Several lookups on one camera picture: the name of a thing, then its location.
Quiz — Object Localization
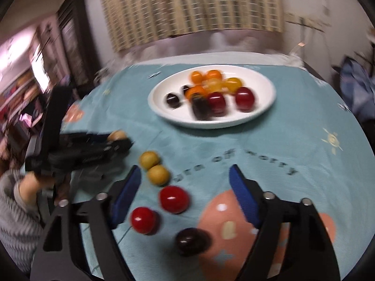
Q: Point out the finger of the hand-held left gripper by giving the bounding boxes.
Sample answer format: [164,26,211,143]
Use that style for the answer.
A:
[100,139,134,160]
[88,133,110,144]

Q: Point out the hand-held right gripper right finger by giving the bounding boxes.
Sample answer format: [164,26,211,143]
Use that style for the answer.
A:
[229,164,342,281]

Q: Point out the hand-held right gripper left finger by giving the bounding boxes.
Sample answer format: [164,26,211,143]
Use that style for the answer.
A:
[29,165,143,281]

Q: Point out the brownish yellow pear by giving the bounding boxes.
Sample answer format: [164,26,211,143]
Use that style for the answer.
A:
[107,129,128,142]

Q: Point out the wrinkled dark brown fruit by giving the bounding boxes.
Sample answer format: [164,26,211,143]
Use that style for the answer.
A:
[191,95,211,121]

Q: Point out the red plum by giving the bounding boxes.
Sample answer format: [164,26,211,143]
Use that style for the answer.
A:
[207,92,227,115]
[235,87,255,112]

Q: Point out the white oval plate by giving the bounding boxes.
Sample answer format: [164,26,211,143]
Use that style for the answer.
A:
[147,64,277,130]

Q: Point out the yellow-orange round fruit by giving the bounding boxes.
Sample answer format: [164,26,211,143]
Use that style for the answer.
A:
[223,78,244,92]

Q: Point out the pale yellow round fruit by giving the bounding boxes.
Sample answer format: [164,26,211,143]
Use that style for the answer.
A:
[206,80,225,92]

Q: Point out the grey striped sleeved forearm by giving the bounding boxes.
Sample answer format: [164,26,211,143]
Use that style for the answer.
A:
[0,168,44,273]

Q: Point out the person's left hand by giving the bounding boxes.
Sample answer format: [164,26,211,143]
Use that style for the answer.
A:
[15,172,56,202]

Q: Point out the red cherry tomato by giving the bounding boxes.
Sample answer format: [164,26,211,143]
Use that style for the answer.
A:
[130,207,160,235]
[159,185,190,215]

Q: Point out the small yellow-green fruit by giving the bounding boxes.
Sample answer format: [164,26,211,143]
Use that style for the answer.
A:
[147,165,170,186]
[139,151,161,170]

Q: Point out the teal printed tablecloth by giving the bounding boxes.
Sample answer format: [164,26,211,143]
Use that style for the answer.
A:
[20,61,370,281]

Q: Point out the cluttered shelf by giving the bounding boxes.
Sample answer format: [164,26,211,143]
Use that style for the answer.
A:
[0,26,59,137]

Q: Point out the blue clothes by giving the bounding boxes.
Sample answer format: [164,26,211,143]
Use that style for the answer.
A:
[337,55,375,118]

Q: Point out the beige checked curtain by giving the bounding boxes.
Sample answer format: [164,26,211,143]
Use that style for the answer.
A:
[98,0,285,52]

